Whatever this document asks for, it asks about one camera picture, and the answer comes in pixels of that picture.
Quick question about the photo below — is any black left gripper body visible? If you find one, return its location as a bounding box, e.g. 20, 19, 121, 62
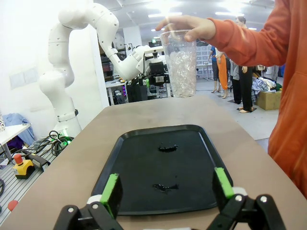
148, 61, 170, 85

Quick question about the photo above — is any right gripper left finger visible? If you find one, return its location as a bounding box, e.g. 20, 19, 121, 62
53, 172, 125, 230

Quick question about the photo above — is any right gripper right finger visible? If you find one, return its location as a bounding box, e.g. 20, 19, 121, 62
207, 167, 287, 230

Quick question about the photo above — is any clear cup with ice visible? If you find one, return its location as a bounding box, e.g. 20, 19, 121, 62
159, 29, 198, 98

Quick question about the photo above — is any person's right forearm orange sleeve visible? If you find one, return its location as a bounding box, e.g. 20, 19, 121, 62
207, 18, 287, 68

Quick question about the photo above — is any cluttered electronics workbench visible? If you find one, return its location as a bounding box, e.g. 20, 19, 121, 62
105, 80, 128, 106

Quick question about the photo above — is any black plastic serving tray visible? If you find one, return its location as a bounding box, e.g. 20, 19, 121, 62
91, 124, 234, 216

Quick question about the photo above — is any shelf with storage bins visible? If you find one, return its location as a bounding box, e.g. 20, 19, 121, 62
195, 44, 214, 66

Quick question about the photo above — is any mannequin in blue shirt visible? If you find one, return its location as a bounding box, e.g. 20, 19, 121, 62
208, 45, 220, 94

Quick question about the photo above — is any mannequin in orange trousers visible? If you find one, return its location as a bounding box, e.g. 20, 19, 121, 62
214, 50, 230, 99

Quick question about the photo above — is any mannequin in grey blazer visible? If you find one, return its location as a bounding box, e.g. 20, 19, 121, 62
229, 58, 240, 105

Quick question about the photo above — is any grey handheld controller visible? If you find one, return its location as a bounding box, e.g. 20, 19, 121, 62
23, 149, 51, 173

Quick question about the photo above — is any mannequin in black trousers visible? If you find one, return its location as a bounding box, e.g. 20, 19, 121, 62
234, 16, 255, 113

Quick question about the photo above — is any yellow emergency stop box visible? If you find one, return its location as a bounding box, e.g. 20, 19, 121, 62
12, 154, 36, 180

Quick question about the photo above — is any large cardboard box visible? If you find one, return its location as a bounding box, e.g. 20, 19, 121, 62
255, 90, 283, 111

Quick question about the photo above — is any red round knob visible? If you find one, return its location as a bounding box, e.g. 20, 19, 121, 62
7, 200, 19, 213

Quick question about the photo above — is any pile of mixed clothes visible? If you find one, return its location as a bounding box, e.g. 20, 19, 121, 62
251, 76, 284, 93

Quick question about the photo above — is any person in orange hoodie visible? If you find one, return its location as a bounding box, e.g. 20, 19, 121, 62
249, 0, 307, 199

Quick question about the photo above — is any white work table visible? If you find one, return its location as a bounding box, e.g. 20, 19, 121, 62
0, 123, 32, 166

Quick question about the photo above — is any light blue cloth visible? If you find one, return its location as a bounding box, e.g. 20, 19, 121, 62
1, 112, 36, 146

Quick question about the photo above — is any black floor cable bundle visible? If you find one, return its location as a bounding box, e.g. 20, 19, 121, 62
31, 130, 75, 157

